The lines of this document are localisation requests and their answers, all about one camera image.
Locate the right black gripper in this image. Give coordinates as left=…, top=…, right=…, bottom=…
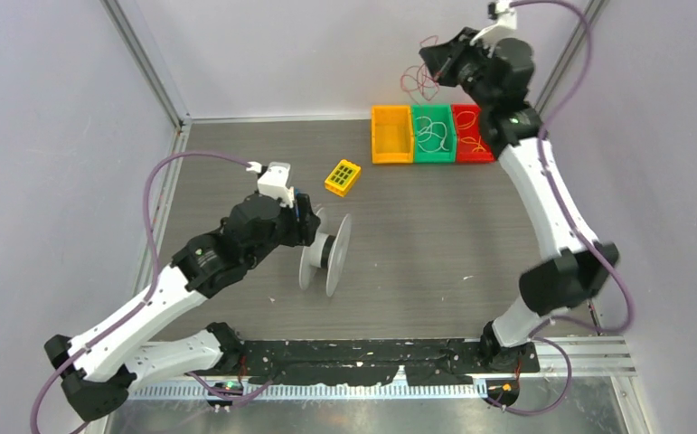
left=417, top=28, right=495, bottom=110

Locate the red wire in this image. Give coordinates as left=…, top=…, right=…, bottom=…
left=399, top=34, right=445, bottom=106

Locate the grey cable spool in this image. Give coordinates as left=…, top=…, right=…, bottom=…
left=298, top=208, right=353, bottom=297

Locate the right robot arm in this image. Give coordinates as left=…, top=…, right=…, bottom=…
left=419, top=27, right=619, bottom=372

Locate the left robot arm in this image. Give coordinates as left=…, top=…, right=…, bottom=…
left=44, top=190, right=321, bottom=422

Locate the yellow toy brick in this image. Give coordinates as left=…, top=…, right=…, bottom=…
left=324, top=159, right=362, bottom=197

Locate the green bin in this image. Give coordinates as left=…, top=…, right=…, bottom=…
left=411, top=105, right=457, bottom=164

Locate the orange bin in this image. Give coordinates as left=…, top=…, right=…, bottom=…
left=371, top=105, right=414, bottom=165

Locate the red bin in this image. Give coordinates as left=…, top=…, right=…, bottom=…
left=450, top=104, right=496, bottom=164

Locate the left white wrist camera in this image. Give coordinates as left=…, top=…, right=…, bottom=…
left=246, top=161, right=295, bottom=208

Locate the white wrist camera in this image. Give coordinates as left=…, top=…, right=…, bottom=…
left=470, top=0, right=517, bottom=47
left=246, top=161, right=295, bottom=208

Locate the orange wire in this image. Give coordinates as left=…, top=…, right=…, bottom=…
left=457, top=110, right=493, bottom=154

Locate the white wire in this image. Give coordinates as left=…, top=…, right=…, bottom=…
left=415, top=117, right=452, bottom=154

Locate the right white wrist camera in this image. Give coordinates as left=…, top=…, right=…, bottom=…
left=470, top=0, right=517, bottom=47

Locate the right aluminium frame post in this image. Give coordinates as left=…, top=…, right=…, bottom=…
left=534, top=0, right=609, bottom=119

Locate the aluminium frame post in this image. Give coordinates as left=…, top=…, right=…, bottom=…
left=100, top=0, right=192, bottom=130
left=534, top=0, right=609, bottom=119

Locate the slotted cable duct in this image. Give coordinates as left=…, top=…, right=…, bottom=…
left=129, top=381, right=487, bottom=401

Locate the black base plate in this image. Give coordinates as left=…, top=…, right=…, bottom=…
left=244, top=338, right=540, bottom=387

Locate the left aluminium frame post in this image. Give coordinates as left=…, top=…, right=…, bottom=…
left=100, top=0, right=192, bottom=130

